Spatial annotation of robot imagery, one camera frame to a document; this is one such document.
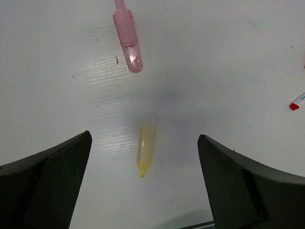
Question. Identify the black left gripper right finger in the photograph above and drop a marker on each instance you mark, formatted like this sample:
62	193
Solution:
245	194

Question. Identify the pink highlighter pen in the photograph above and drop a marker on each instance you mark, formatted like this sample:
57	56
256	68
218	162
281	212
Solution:
125	27

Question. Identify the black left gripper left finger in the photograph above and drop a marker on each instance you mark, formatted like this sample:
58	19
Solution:
41	190

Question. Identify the yellow marker cap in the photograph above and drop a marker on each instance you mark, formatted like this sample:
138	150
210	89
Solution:
146	142

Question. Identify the white pen with red tip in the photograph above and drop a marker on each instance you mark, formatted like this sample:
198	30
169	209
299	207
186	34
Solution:
297	103

